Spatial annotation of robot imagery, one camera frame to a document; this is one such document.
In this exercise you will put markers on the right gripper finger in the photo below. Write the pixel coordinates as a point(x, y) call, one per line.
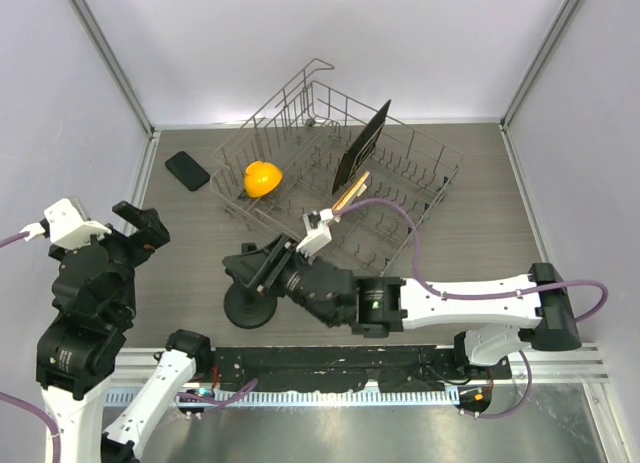
point(252, 248)
point(245, 268)

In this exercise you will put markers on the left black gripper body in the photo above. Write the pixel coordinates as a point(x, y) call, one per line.
point(130, 250)

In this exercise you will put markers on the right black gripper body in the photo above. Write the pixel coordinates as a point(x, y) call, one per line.
point(285, 275)

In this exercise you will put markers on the black phone stand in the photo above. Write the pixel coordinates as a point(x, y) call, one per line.
point(245, 310)

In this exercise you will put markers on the black smartphone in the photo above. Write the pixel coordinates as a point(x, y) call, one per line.
point(187, 171)

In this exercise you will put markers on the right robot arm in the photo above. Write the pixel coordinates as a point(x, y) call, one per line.
point(504, 316)

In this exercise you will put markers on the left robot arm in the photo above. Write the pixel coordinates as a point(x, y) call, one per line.
point(94, 295)

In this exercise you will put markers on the orange bowl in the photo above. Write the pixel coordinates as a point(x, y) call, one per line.
point(261, 178)

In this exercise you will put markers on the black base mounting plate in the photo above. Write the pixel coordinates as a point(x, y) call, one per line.
point(339, 369)

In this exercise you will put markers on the wooden cutting board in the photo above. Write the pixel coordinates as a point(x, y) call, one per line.
point(353, 192)

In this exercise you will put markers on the black square plate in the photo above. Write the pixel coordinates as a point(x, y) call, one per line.
point(361, 148)

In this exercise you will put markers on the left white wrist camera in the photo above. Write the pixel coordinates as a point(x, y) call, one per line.
point(66, 225)

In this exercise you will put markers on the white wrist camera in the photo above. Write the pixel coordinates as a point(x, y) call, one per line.
point(66, 225)
point(318, 233)

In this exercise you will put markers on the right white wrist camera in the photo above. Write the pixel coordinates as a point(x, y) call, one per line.
point(318, 233)

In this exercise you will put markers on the slotted cable duct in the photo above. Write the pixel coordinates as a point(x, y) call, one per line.
point(369, 396)

